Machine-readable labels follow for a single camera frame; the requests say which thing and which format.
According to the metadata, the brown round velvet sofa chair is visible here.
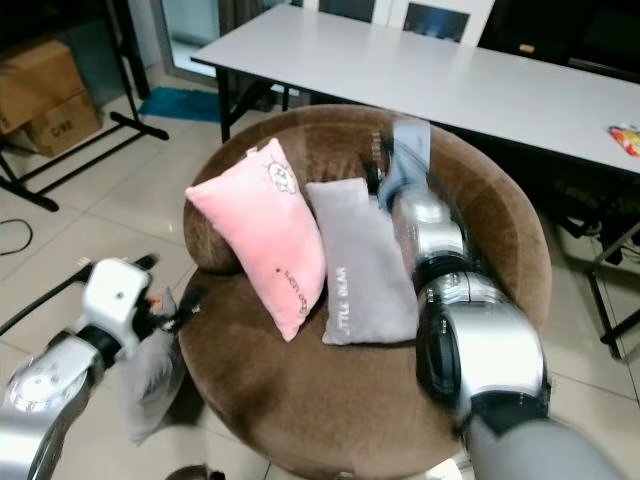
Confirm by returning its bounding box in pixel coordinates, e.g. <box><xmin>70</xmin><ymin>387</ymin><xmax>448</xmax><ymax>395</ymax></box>
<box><xmin>180</xmin><ymin>103</ymin><xmax>553</xmax><ymax>479</ymax></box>

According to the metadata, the dark left robot foot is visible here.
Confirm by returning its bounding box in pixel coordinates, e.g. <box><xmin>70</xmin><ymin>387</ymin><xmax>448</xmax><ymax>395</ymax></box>
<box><xmin>165</xmin><ymin>465</ymin><xmax>227</xmax><ymax>480</ymax></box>

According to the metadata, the pink pillow with bear print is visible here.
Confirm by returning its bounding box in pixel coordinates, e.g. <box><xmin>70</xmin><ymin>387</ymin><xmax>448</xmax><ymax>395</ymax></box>
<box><xmin>185</xmin><ymin>138</ymin><xmax>328</xmax><ymax>344</ymax></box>

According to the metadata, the teal floor mat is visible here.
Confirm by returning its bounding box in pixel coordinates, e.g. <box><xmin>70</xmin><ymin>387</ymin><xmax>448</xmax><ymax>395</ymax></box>
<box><xmin>138</xmin><ymin>87</ymin><xmax>227</xmax><ymax>123</ymax></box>

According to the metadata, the red yellow snack packet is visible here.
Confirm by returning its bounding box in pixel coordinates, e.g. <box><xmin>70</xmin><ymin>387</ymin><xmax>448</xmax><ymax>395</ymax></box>
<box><xmin>607</xmin><ymin>123</ymin><xmax>640</xmax><ymax>159</ymax></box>

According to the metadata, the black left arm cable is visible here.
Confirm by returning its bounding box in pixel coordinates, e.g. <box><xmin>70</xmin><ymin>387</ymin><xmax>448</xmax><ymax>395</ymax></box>
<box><xmin>0</xmin><ymin>258</ymin><xmax>93</xmax><ymax>337</ymax></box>

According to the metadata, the long white table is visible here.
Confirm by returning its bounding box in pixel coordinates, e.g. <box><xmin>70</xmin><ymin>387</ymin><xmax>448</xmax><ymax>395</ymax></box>
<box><xmin>192</xmin><ymin>5</ymin><xmax>640</xmax><ymax>177</ymax></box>

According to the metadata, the white framed chair back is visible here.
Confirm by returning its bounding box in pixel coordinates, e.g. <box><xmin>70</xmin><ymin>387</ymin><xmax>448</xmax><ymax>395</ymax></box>
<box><xmin>385</xmin><ymin>0</ymin><xmax>497</xmax><ymax>44</ymax></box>
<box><xmin>303</xmin><ymin>0</ymin><xmax>372</xmax><ymax>23</ymax></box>

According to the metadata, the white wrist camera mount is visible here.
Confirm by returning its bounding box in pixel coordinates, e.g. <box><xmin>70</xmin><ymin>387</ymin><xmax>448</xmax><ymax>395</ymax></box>
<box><xmin>82</xmin><ymin>258</ymin><xmax>159</xmax><ymax>351</ymax></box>
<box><xmin>378</xmin><ymin>118</ymin><xmax>434</xmax><ymax>206</ymax></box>

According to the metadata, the black metal rack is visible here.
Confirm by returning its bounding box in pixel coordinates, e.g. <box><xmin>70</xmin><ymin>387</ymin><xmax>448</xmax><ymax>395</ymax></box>
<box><xmin>0</xmin><ymin>0</ymin><xmax>169</xmax><ymax>213</ymax></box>

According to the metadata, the large cardboard box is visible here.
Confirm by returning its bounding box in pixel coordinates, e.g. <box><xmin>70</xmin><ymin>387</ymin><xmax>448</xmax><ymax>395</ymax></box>
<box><xmin>0</xmin><ymin>38</ymin><xmax>87</xmax><ymax>134</ymax></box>

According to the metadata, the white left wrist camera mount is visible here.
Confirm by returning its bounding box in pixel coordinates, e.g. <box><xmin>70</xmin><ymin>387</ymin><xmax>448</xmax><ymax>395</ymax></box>
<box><xmin>82</xmin><ymin>258</ymin><xmax>159</xmax><ymax>351</ymax></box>

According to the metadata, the black metal folding frame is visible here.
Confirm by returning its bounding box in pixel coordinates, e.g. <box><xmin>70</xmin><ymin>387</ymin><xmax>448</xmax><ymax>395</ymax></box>
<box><xmin>555</xmin><ymin>213</ymin><xmax>640</xmax><ymax>361</ymax></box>

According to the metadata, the black floor cable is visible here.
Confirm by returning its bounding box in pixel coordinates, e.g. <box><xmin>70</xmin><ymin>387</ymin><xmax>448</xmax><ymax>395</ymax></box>
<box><xmin>0</xmin><ymin>218</ymin><xmax>35</xmax><ymax>260</ymax></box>

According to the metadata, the small printed cardboard box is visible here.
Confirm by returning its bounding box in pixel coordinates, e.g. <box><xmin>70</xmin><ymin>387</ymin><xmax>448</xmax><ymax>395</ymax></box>
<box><xmin>25</xmin><ymin>92</ymin><xmax>103</xmax><ymax>157</ymax></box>

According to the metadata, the grey pillow with white lettering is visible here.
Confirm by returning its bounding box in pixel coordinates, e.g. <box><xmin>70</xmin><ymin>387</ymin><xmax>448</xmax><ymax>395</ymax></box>
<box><xmin>305</xmin><ymin>178</ymin><xmax>423</xmax><ymax>347</ymax></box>

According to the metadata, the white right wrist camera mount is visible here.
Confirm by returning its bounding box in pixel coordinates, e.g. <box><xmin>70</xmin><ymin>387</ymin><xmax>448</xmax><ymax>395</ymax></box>
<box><xmin>378</xmin><ymin>118</ymin><xmax>434</xmax><ymax>206</ymax></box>

